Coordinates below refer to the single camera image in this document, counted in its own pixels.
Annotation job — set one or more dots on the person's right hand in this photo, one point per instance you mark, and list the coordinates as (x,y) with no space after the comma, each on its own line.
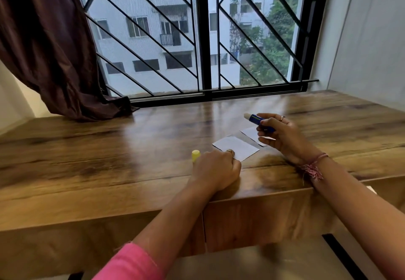
(289,142)

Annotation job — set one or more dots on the person's left hand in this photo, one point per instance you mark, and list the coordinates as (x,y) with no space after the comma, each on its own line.
(213,172)

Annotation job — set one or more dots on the person's right fingers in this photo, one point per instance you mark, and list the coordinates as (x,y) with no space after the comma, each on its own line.
(272,118)

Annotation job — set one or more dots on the person's left fingers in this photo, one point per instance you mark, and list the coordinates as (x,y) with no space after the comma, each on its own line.
(233,164)

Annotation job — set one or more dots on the blue glue stick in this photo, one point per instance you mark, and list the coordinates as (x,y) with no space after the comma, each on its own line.
(258,119)

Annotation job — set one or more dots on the white paper strip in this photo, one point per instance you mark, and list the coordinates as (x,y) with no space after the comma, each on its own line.
(269,138)

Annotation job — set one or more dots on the yellow glue stick cap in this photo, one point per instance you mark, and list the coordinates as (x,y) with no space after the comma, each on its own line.
(195,155)

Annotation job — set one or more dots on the person's right forearm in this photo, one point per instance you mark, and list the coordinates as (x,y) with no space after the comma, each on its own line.
(364,213)

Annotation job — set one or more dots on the person's left forearm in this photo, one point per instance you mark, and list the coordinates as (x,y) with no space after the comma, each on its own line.
(169,216)

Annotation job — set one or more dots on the large white paper card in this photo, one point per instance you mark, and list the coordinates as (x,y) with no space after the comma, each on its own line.
(235,147)

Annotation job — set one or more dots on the small white paper card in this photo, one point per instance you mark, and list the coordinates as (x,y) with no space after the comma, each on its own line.
(251,132)

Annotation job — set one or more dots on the green trees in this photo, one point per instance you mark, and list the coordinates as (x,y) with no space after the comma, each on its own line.
(272,45)

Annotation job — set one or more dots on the pink sleeve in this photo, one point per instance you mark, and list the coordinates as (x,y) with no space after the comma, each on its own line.
(129,265)

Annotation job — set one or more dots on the black metal window grille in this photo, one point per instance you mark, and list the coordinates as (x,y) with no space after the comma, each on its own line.
(142,36)

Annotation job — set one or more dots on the white apartment building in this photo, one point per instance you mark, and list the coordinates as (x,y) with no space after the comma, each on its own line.
(148,14)

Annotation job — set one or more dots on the brown curtain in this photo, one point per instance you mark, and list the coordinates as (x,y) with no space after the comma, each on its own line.
(47,45)

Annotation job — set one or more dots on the black window frame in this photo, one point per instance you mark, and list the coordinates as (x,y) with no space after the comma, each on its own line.
(204,36)

